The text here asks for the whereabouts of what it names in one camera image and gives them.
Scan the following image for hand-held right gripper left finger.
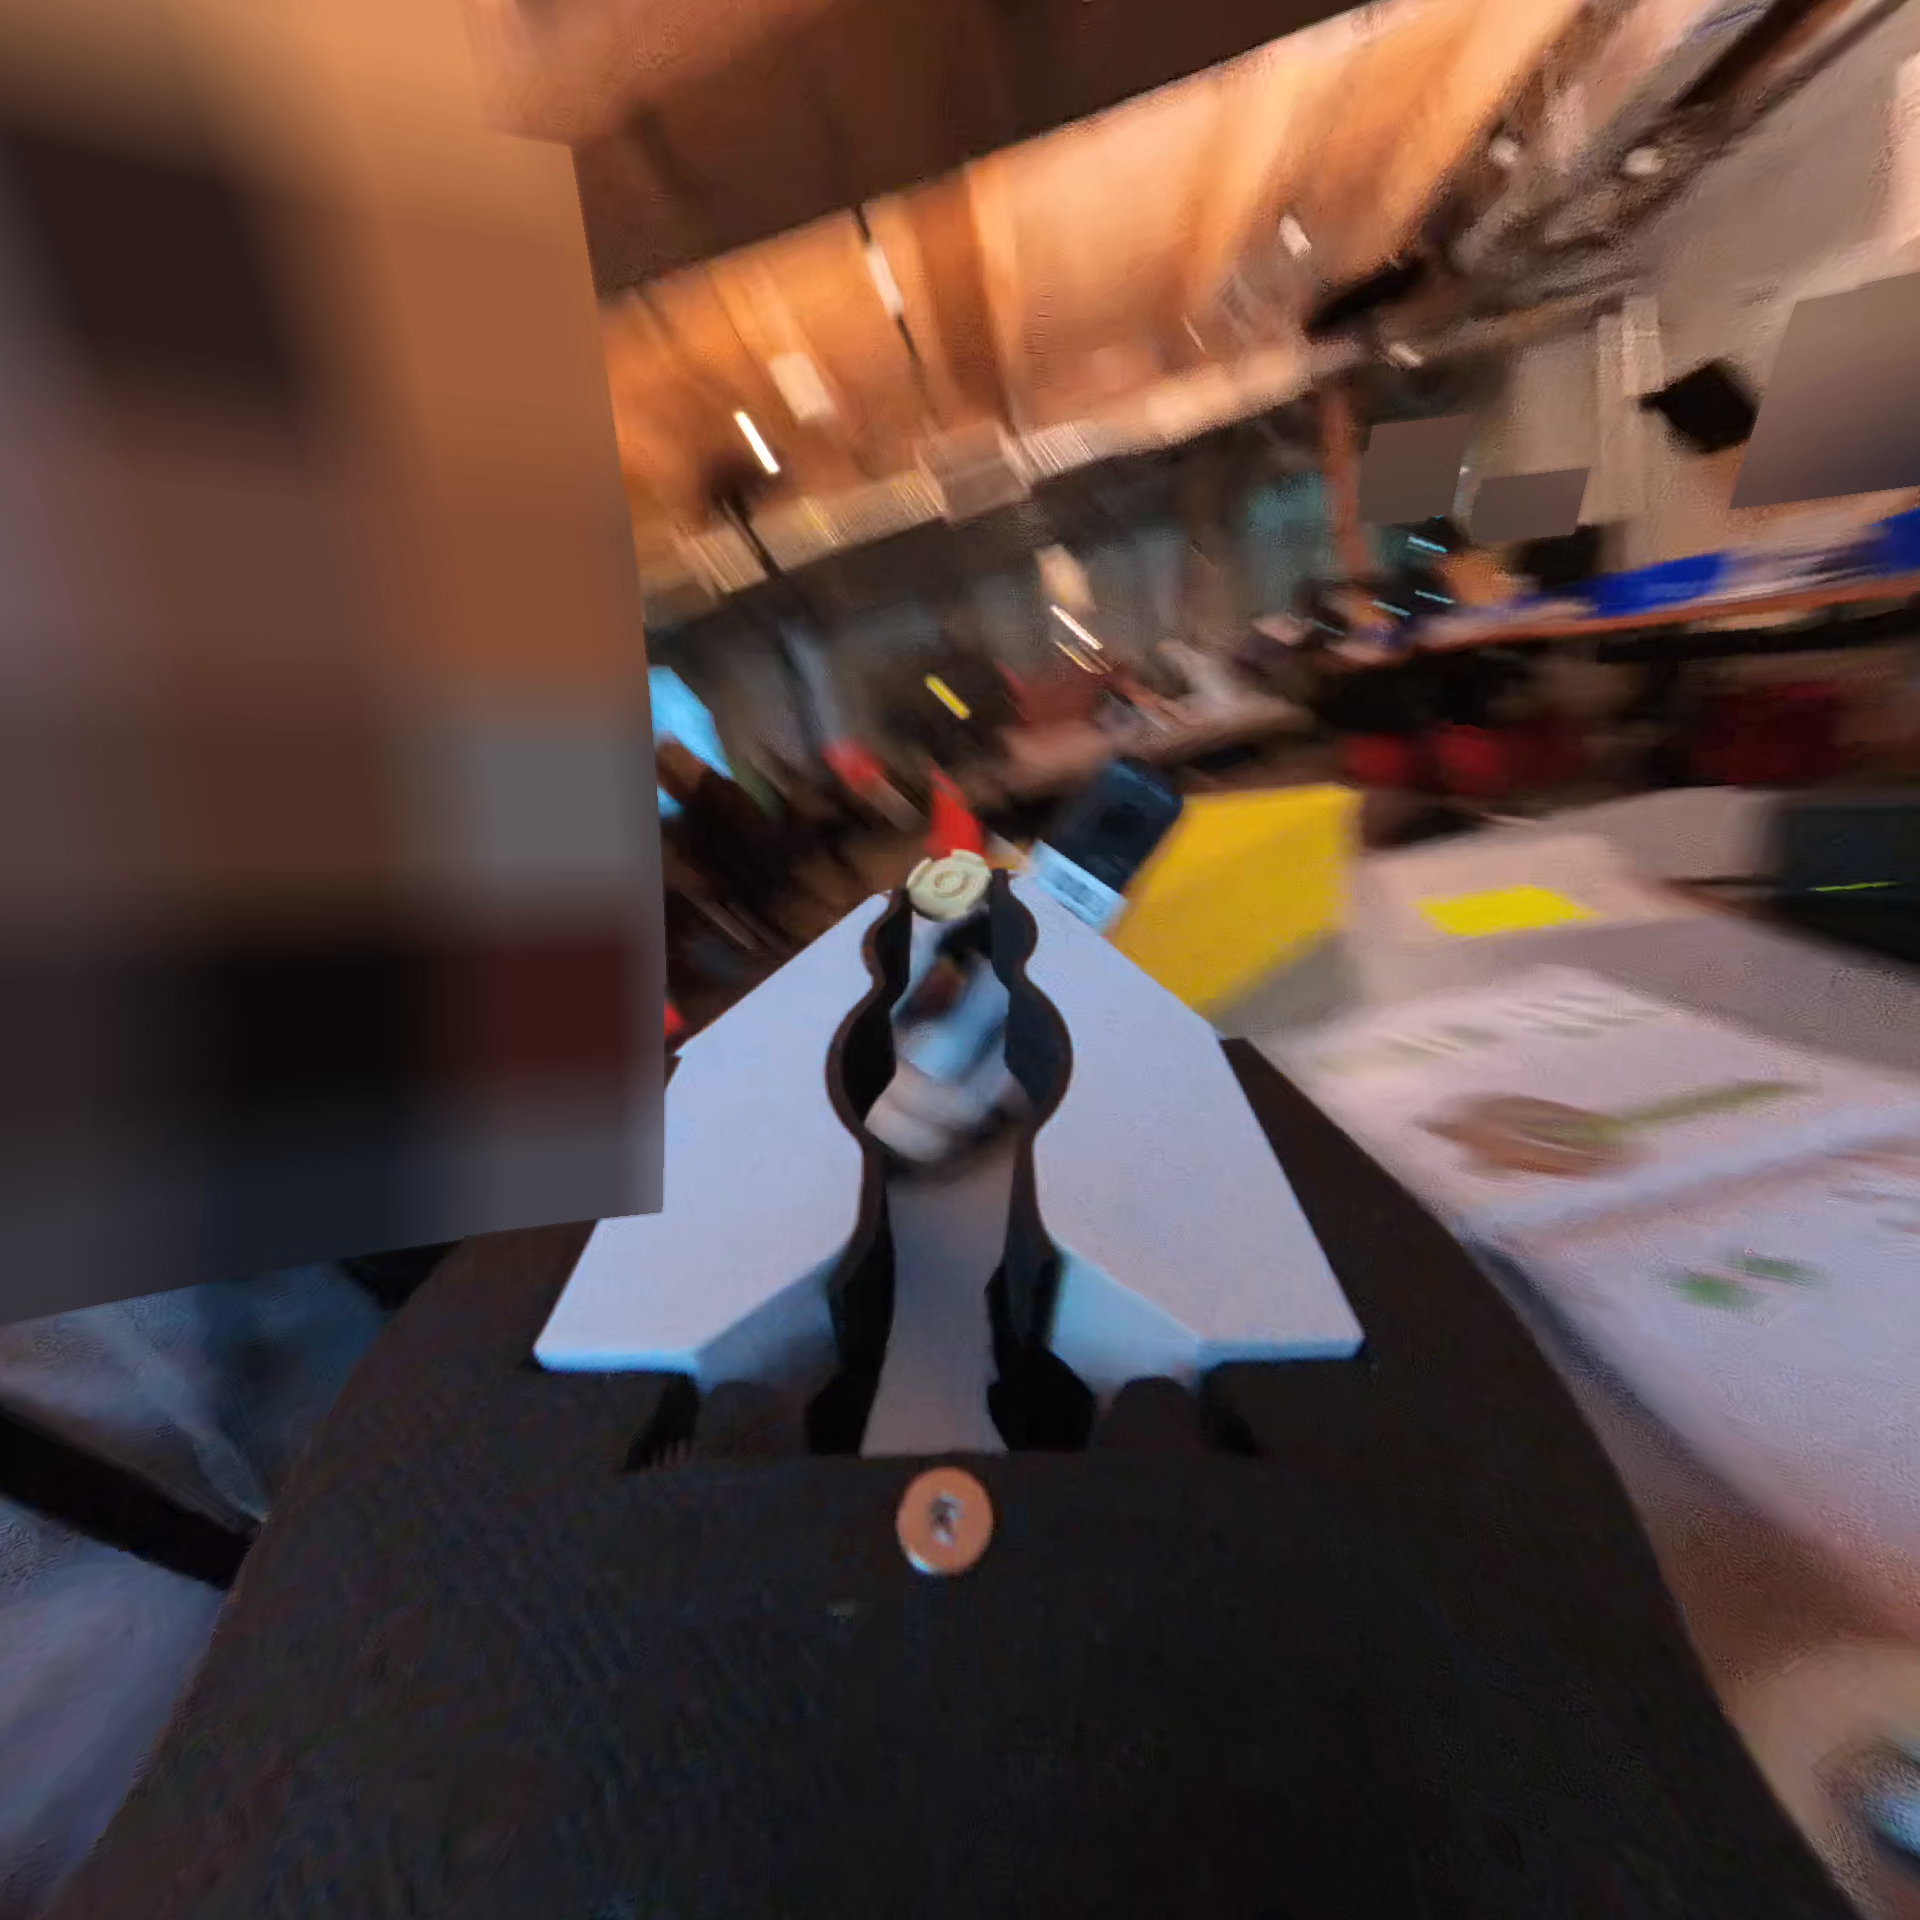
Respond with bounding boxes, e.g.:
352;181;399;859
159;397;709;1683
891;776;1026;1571
536;884;917;1451

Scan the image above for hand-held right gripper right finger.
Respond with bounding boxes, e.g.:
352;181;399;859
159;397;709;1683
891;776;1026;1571
979;873;1365;1451

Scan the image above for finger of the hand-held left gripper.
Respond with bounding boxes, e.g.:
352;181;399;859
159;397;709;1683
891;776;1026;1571
866;967;1039;1167

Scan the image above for yellow plastic bin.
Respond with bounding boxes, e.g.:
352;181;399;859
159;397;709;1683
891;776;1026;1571
1112;783;1365;1015

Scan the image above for grey desk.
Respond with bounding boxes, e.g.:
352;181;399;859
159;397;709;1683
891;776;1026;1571
1201;779;1920;1920

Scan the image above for clear sheet with yellow square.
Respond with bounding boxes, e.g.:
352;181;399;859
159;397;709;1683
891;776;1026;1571
1417;881;1600;941

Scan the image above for instruction booklet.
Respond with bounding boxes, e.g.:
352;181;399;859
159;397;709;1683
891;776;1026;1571
1320;960;1920;1501

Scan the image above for black box device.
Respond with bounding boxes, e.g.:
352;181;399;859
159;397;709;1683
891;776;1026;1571
1777;803;1920;963

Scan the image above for person's grey trousers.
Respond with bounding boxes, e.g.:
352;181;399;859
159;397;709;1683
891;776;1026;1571
0;1276;378;1905

